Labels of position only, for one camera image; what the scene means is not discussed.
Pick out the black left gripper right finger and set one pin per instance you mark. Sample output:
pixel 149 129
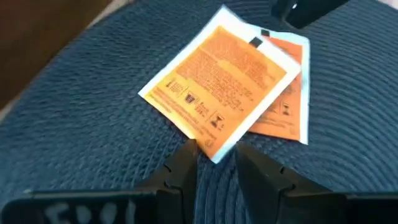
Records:
pixel 311 208

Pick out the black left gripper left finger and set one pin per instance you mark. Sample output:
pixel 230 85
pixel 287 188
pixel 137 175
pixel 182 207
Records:
pixel 93 208

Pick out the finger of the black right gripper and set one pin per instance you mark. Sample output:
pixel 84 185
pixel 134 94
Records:
pixel 308 11

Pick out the round dark woven placemat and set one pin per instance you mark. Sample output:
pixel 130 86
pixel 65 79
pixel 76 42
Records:
pixel 77 124

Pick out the orange white tea packet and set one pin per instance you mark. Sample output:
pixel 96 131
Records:
pixel 289 102
pixel 224 84

